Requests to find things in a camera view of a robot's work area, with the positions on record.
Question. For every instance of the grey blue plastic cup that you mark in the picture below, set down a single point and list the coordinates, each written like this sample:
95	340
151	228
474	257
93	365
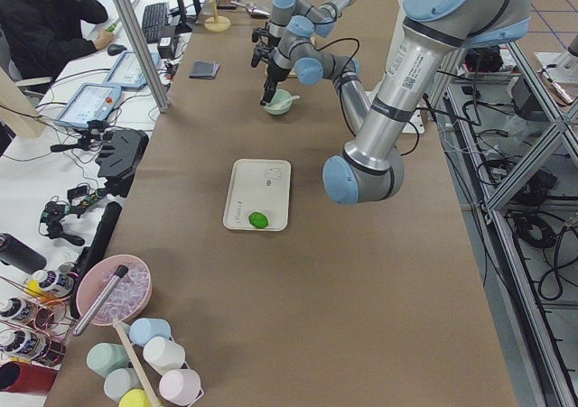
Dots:
119	382

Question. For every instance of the yellow plastic cup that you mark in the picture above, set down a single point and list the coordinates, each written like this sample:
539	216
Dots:
135	398

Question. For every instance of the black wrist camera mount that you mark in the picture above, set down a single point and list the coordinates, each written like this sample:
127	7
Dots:
261	35
261	53

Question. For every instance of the light blue plastic cup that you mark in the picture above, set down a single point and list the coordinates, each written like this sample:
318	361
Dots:
144	329

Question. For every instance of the green lime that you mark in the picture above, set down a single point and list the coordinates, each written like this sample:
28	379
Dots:
258	220

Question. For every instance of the grey and pink cloths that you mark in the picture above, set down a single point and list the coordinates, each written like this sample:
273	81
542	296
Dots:
204	70

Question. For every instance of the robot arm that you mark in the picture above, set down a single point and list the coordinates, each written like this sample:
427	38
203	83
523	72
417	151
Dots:
323	17
370	167

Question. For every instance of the white plastic spoon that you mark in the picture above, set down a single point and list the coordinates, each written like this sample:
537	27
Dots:
284	103

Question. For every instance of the mint green bowl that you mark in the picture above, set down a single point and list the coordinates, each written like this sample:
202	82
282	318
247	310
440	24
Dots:
279	96

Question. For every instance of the blue teach pendant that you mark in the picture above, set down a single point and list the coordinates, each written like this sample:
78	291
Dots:
126	72
91	102

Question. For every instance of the pale green plastic cup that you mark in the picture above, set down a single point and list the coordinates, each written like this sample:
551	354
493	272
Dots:
164	355

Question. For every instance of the metal muddler in bowl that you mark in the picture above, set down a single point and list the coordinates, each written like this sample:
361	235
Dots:
99	301

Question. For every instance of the steel scoop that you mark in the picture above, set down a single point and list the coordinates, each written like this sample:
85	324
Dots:
253	10

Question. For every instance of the pale pink plastic cup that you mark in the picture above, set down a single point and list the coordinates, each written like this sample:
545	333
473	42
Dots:
180	386

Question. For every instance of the black keyboard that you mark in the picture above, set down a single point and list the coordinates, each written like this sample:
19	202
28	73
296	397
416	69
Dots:
154	20

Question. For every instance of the copper wire bottle rack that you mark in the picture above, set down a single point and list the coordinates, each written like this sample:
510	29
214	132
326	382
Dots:
36	318

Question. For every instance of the mint green plastic cup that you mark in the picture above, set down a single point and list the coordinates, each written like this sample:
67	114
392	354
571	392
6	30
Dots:
104	358

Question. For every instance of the blue teach pendant near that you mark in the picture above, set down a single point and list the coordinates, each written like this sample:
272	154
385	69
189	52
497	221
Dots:
91	102

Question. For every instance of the black water bottle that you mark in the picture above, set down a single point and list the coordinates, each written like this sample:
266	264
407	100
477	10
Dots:
19	255

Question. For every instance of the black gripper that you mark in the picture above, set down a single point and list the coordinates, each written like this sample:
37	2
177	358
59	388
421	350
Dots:
272	73

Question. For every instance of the pink ribbed bowl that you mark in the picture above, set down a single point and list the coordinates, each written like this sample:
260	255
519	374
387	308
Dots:
130	296

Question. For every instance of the seated person in black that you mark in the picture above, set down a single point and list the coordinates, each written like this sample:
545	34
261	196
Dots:
45	35

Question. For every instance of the blue teach pendant far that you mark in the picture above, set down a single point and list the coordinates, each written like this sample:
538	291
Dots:
126	72

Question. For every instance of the aluminium frame post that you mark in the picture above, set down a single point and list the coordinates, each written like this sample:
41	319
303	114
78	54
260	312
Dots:
140	47

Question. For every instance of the cream rabbit tray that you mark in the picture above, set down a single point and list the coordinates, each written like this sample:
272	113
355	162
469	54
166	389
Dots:
258	185

